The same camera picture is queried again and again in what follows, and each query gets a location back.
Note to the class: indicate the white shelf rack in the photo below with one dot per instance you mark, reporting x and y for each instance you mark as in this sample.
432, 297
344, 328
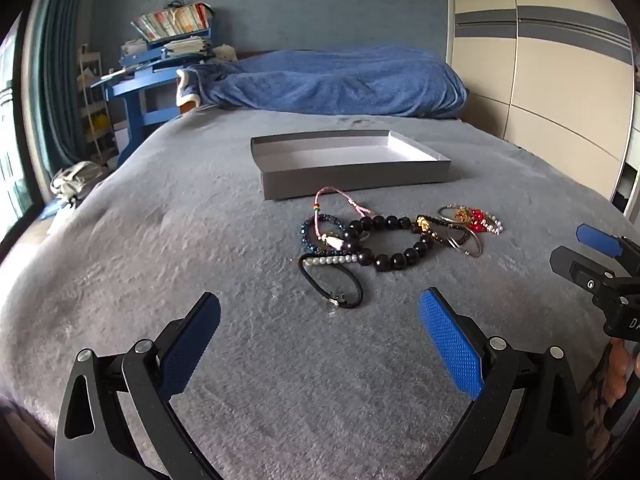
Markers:
90, 105

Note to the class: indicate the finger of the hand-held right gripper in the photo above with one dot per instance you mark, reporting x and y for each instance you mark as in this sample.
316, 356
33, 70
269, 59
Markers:
575, 266
597, 239

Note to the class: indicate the person's patterned clothing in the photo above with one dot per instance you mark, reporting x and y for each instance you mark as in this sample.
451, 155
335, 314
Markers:
597, 405

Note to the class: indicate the white plush toy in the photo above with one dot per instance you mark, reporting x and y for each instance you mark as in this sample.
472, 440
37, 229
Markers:
226, 53

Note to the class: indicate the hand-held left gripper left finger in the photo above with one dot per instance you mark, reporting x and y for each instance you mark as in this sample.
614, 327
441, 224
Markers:
192, 345

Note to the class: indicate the white cabinet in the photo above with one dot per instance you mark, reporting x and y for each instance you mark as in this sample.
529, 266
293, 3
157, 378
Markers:
631, 170

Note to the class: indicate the blue desk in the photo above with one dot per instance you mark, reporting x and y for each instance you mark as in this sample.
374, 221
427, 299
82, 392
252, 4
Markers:
132, 110

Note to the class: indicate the teal curtain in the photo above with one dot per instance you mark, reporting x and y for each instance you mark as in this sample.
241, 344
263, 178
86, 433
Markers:
55, 75

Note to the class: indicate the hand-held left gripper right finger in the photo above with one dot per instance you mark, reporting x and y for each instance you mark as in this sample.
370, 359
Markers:
447, 342

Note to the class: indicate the grey cardboard box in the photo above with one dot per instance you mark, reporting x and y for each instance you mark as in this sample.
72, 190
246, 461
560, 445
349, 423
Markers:
350, 180

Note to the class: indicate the beige wardrobe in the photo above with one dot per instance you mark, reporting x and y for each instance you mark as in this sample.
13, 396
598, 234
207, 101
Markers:
550, 85

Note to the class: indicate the person's right hand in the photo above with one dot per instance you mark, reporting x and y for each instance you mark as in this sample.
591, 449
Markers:
620, 367

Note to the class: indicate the stack of books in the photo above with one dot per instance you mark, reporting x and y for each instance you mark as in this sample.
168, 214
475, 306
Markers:
172, 20

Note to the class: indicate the blue blanket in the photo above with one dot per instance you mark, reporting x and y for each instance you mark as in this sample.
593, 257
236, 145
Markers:
340, 82

